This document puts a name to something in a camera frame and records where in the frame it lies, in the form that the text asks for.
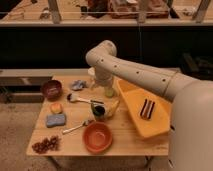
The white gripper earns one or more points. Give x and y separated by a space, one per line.
100 77

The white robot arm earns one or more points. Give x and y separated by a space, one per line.
191 124

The purple bowl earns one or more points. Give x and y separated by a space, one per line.
51 89

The orange bowl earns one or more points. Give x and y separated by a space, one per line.
97 137

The light green cup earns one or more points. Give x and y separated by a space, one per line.
109 92

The blue crumpled cloth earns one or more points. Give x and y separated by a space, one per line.
78 85

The yellow banana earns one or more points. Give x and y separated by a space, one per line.
112 109

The dark green cup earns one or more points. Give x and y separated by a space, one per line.
98 112

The metal spoon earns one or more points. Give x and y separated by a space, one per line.
85 123

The wooden table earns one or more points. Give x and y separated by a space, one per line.
126 139

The brown striped block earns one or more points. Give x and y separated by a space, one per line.
147 109

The yellow red apple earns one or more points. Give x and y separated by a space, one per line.
56 108

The blue sponge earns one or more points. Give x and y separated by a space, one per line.
55 120

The yellow plastic bin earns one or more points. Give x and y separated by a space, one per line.
134 98

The bunch of red grapes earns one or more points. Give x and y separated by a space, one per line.
46 144

